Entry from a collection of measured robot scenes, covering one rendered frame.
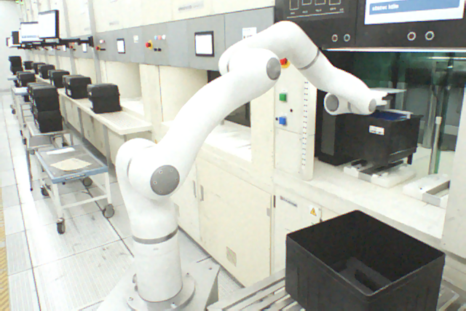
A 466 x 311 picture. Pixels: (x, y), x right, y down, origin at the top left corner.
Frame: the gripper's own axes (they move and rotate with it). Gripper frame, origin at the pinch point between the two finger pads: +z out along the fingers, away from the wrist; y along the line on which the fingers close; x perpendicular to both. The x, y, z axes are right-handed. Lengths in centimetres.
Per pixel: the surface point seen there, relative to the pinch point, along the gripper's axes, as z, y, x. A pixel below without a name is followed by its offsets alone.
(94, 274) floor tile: -96, -131, -121
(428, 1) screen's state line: -30, 29, 31
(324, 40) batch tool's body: -29.9, -6.4, 21.2
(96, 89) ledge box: -51, -261, -18
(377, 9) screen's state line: -30.0, 13.8, 29.9
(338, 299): -73, 39, -34
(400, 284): -63, 48, -29
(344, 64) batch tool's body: 14.8, -32.3, 10.2
